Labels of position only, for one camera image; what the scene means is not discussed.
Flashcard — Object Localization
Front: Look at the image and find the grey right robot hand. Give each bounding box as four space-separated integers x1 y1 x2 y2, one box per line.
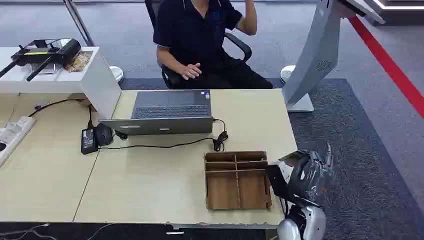
286 142 335 204

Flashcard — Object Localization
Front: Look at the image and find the person's right hand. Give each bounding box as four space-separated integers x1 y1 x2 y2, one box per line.
179 62 203 81

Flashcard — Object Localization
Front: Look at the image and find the person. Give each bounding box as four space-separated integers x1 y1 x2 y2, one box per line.
152 0 274 90

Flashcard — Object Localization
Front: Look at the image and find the grey open laptop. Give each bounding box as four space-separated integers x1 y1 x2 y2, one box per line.
98 89 215 136

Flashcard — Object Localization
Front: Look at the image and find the black office chair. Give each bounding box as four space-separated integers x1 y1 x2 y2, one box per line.
144 0 253 90

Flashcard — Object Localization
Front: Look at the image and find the round white floor base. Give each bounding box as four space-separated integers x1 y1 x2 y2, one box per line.
279 64 297 85
108 65 125 84

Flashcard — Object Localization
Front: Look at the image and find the wooden divided card box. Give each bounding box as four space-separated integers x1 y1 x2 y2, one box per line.
203 150 274 211

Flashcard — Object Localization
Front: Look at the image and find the white desk cabinet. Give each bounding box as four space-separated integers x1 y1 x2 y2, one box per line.
0 46 123 120

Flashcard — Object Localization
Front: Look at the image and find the black computer mouse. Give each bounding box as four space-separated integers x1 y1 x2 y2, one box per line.
94 123 115 147

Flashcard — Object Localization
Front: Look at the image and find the brown patterned tray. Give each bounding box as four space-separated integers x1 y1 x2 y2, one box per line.
64 50 94 73

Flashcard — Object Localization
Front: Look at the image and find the grey metal pole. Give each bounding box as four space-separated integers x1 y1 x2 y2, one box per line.
62 0 96 48

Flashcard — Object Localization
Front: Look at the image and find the grey kiosk display stand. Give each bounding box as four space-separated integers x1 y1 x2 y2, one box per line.
281 0 387 113

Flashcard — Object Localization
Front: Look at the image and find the black power adapter brick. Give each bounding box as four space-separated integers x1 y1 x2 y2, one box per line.
80 128 100 156

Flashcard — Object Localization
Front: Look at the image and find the black remote controller with antennas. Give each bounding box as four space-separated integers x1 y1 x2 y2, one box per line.
0 38 82 83

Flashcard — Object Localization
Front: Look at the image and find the white power strip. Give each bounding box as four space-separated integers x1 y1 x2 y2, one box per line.
0 115 37 167

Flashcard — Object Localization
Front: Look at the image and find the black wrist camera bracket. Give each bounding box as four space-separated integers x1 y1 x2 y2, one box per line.
264 163 321 210

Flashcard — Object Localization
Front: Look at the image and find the black laptop charger cable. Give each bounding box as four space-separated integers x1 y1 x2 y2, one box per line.
98 118 230 153

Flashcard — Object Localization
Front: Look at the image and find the black mains cable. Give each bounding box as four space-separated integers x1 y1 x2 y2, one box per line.
27 97 95 130

